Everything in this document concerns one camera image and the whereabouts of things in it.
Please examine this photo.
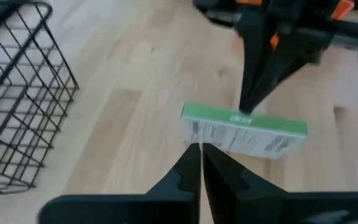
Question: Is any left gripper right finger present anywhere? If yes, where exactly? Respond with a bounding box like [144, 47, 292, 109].
[203, 143, 358, 224]

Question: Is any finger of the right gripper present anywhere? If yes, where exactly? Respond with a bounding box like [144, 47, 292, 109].
[234, 15, 273, 114]
[253, 34, 332, 110]

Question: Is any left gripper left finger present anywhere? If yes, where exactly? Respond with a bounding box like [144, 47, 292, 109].
[39, 142, 201, 224]

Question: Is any white box green edge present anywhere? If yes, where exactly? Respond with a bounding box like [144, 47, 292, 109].
[180, 102, 309, 161]

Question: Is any black wire basket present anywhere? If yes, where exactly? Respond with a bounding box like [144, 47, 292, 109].
[0, 0, 80, 197]

